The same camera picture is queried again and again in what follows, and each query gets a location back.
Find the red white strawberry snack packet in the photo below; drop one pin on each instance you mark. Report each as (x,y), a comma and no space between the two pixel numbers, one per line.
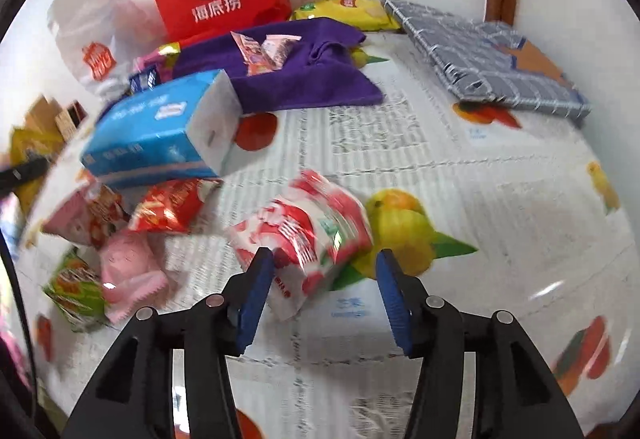
(300,234)

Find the patterned book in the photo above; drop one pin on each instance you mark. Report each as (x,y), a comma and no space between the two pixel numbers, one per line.
(72,119)

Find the small blue snack packet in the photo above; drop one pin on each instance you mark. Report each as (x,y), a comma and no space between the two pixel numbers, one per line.
(145,80)

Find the pink stick snack packet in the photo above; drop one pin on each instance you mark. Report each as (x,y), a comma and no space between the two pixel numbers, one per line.
(247,51)

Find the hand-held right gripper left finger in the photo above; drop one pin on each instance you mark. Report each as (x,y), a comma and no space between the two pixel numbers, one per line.
(255,299)

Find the wooden headboard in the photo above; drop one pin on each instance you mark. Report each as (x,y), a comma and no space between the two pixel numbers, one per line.
(45,111)

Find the plain pink snack packet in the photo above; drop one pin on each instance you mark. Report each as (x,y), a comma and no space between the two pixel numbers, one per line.
(130,269)

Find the white plastic bag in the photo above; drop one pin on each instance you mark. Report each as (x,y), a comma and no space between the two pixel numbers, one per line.
(100,19)

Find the yellow chip bag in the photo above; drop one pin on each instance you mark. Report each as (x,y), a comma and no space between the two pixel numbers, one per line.
(350,11)

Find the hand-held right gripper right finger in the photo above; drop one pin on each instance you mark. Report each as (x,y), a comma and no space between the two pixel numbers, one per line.
(395,304)

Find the large pink snack packet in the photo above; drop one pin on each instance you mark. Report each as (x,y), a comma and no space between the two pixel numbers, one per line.
(160,54)

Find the purple towel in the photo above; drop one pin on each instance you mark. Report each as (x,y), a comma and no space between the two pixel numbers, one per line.
(310,79)

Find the green snack packet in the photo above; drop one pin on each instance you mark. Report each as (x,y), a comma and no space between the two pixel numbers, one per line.
(75,291)

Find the pink printed snack packet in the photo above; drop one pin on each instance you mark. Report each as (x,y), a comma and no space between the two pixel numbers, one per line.
(80,219)

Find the pale pink snack packet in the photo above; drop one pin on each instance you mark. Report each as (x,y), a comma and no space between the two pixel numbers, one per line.
(280,46)

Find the grey checked folded cloth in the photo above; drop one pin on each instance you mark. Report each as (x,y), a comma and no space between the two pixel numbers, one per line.
(475,54)

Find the blue tissue pack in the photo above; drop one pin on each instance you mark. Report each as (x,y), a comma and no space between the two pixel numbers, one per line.
(150,134)

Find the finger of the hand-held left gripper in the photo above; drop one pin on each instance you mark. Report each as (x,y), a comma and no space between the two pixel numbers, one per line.
(20,174)

